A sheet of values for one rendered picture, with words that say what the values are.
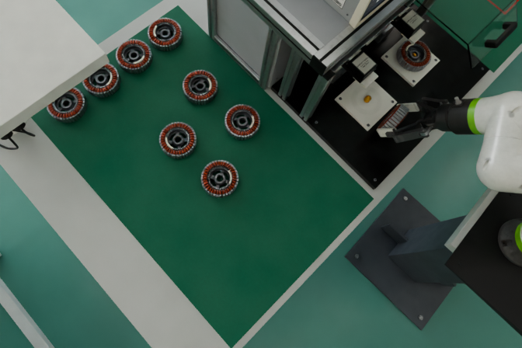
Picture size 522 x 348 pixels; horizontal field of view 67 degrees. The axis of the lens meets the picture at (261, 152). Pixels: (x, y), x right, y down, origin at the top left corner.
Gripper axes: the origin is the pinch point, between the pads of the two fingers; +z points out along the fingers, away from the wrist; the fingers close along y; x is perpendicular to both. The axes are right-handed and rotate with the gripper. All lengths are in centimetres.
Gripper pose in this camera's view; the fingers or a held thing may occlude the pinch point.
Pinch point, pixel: (394, 120)
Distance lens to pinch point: 128.8
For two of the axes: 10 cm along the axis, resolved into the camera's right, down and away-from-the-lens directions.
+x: 5.6, 7.4, 3.7
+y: -6.4, 6.7, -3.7
